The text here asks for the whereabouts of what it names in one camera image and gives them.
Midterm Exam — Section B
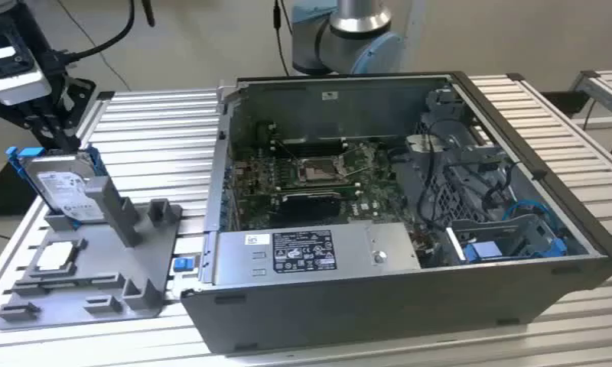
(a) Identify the hard disk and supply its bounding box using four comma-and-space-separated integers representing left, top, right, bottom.
4, 146, 109, 223

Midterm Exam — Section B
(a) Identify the grey disk bay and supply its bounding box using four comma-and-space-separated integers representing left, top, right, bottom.
442, 213, 574, 265

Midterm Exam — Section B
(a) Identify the large black box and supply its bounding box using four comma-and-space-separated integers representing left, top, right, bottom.
0, 159, 37, 217

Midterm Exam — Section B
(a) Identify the black antenna rod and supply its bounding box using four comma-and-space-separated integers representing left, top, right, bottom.
140, 0, 158, 28

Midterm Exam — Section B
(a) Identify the silver CPU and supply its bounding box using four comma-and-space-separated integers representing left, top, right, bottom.
35, 242, 79, 272

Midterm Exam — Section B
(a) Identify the grey parts rack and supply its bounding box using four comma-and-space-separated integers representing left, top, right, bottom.
0, 177, 184, 332

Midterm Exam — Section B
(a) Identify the locking lever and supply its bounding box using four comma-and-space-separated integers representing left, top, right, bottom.
276, 138, 303, 161

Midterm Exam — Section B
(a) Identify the CPU socket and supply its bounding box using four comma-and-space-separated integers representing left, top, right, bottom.
295, 154, 346, 183

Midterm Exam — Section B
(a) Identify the black graphics card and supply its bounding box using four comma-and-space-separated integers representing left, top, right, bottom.
276, 190, 344, 225

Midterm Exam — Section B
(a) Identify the metal socket cover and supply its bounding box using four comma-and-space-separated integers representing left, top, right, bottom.
340, 147, 378, 174

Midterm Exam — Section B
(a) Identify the green motherboard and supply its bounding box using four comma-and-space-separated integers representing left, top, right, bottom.
228, 140, 415, 231

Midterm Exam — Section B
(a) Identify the silver power supply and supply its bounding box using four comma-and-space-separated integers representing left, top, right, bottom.
212, 222, 423, 286

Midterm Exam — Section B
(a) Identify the open black PC case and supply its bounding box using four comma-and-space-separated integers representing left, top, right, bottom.
180, 70, 612, 359

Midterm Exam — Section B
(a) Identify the grey metal drive cage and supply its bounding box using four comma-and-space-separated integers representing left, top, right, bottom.
402, 110, 518, 230

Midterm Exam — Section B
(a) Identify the small black box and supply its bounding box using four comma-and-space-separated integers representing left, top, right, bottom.
540, 90, 591, 120

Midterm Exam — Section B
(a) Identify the metal slat side table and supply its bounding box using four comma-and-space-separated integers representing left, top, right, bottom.
570, 70, 612, 129

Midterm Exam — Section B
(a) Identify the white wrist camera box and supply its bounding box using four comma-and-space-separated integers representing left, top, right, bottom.
0, 21, 53, 106

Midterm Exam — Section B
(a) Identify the thin black wall wire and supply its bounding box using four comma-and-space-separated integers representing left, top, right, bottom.
55, 5, 128, 92

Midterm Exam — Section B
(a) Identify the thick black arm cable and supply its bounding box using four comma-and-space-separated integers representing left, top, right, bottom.
55, 0, 138, 63

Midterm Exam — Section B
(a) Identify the hanging black cable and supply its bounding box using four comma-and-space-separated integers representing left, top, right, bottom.
271, 0, 294, 76

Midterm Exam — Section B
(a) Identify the blue wire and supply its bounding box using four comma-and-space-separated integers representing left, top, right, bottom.
504, 197, 551, 223

